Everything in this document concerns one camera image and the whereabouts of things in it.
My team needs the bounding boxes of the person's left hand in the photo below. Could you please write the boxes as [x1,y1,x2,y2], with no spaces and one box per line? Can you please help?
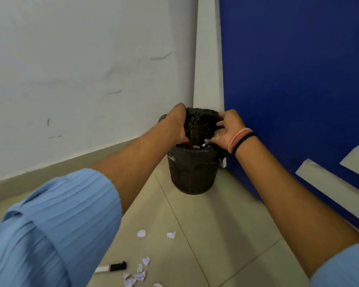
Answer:
[164,103,191,144]

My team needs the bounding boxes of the person's right hand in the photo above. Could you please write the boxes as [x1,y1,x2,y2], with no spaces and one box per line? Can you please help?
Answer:
[210,109,247,150]

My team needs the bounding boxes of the black plastic garbage bag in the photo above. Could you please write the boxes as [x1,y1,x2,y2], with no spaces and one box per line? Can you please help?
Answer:
[158,107,228,156]

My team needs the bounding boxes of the person's right forearm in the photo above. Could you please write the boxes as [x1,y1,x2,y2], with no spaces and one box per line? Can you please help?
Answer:
[233,135,359,279]

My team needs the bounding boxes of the person's left forearm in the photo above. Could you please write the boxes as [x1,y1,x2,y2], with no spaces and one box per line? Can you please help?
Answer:
[91,116,183,216]

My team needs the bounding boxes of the pink wrist band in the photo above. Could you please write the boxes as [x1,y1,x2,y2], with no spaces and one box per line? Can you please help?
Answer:
[228,128,254,151]

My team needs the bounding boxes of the black wrist band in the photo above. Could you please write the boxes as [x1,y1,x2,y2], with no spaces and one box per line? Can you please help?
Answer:
[232,132,257,155]

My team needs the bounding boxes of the black round trash bin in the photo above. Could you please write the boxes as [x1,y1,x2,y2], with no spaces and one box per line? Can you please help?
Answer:
[167,146,221,195]

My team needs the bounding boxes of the scattered white paper scraps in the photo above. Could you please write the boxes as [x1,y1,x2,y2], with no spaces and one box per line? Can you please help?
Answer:
[123,229,177,287]

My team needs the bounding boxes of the white marker with black cap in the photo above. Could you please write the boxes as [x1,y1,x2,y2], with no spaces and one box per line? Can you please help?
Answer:
[94,261,127,274]

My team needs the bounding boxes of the light blue pleated left sleeve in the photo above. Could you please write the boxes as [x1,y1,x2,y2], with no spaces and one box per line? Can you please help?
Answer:
[0,168,123,287]

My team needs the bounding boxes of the light blue pleated sleeve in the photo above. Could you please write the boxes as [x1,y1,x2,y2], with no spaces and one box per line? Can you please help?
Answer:
[309,240,359,287]
[0,168,123,287]

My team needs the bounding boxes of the light blue pleated right sleeve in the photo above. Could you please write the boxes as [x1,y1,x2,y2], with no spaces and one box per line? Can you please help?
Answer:
[309,240,359,287]

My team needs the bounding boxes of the long white wall stripe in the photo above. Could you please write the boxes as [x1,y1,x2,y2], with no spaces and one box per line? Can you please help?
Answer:
[295,158,359,229]

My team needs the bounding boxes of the short white wall stripe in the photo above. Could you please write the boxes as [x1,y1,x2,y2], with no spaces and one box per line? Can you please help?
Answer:
[339,145,359,182]

